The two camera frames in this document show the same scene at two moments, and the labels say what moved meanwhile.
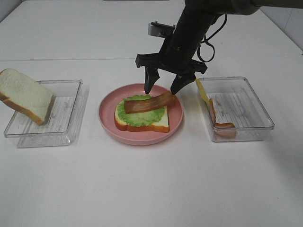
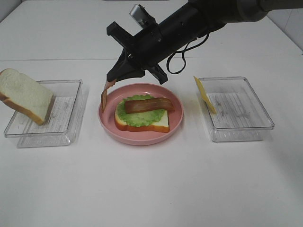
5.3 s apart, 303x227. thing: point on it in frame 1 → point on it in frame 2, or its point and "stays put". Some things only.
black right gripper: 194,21 → 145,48
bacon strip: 222,129 → 104,95
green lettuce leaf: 139,118 stays put
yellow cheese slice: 202,91 stays put
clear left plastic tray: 65,117 stays put
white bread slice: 162,126 stays put
